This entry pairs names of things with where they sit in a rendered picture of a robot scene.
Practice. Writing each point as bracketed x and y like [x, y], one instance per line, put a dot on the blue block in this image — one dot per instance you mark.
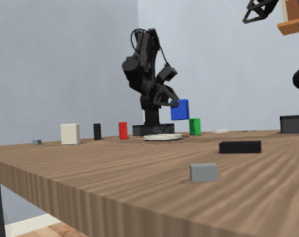
[181, 112]

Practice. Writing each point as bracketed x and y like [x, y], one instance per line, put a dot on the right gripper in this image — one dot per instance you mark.
[160, 92]

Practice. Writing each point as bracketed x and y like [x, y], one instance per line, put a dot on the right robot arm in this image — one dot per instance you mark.
[131, 67]

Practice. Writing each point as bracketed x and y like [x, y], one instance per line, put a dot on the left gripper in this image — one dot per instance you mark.
[262, 14]

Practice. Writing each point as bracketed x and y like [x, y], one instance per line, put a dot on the green block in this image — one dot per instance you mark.
[194, 126]

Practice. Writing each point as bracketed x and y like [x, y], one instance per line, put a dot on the red block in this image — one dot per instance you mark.
[123, 130]

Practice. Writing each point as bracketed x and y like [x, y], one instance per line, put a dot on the white saucer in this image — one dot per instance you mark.
[170, 137]

